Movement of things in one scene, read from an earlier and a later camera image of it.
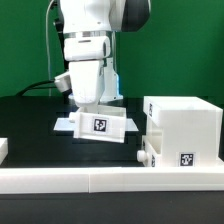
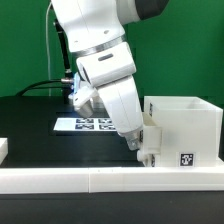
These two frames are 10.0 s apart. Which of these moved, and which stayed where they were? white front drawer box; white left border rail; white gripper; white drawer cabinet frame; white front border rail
Moved: white gripper
Stayed: white left border rail; white drawer cabinet frame; white front border rail; white front drawer box
